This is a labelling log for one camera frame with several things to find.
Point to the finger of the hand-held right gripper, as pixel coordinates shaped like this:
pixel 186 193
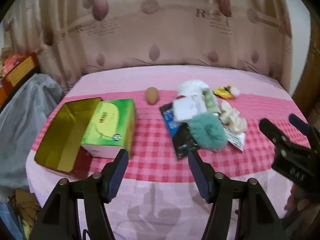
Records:
pixel 271 130
pixel 298 122

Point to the brown makeup sponge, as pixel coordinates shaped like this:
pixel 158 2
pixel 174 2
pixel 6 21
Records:
pixel 151 95

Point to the green tissue pack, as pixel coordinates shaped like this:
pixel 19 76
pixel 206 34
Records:
pixel 110 122

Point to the gold tin box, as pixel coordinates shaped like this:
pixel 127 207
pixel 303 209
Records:
pixel 57 135

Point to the cream ruffled scrunchie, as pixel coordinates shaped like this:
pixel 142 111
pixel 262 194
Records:
pixel 232 120

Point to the black blue drink sachet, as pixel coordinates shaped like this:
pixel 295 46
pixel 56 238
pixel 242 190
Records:
pixel 170 120

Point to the red cardboard box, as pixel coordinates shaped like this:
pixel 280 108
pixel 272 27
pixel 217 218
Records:
pixel 21 71

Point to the green patterned packet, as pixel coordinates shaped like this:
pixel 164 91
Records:
pixel 210 102

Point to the pink checked blanket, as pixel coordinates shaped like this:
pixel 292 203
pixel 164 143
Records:
pixel 155 142

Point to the blue checked bag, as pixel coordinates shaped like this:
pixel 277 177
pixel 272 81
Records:
pixel 7 215

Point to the white printed packet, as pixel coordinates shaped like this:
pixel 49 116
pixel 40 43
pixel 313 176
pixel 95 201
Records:
pixel 237 140

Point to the white sock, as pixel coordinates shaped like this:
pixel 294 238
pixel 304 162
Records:
pixel 192 86

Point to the teal fluffy scrunchie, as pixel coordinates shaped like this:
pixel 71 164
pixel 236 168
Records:
pixel 207 132

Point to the yellow plush toy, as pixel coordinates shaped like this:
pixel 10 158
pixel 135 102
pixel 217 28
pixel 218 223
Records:
pixel 222 91

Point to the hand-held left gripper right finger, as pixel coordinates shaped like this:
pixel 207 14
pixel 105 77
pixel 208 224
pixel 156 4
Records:
pixel 200 180

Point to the red plastic bag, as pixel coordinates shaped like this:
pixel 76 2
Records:
pixel 13 61

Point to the person's right hand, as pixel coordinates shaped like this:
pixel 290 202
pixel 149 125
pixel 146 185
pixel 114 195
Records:
pixel 298 200

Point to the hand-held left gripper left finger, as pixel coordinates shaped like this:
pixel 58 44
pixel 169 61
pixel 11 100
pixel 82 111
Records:
pixel 117 177

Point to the beige leaf print curtain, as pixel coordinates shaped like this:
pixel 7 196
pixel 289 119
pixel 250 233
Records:
pixel 150 30

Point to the pale plastic cover sheet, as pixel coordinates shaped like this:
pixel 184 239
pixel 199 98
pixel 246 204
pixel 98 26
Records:
pixel 22 120

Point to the white towel with red trim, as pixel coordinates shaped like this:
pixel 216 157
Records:
pixel 185 108

